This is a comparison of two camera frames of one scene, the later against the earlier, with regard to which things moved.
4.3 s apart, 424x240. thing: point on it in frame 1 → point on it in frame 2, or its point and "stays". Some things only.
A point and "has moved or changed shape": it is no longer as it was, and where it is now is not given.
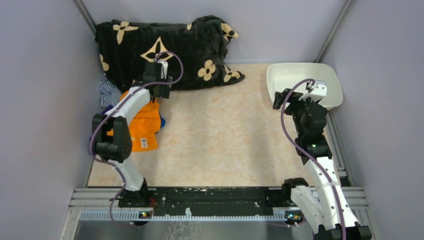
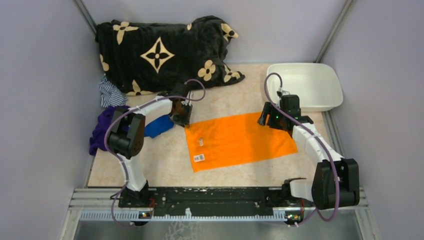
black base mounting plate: [206, 201] stays
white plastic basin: [283, 75] stays
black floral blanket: [124, 47] stays
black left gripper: [165, 92] → [185, 121]
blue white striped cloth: [110, 94] stays
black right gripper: [293, 98] → [268, 109]
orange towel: [144, 126] has moved or changed shape
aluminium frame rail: [349, 205] stays
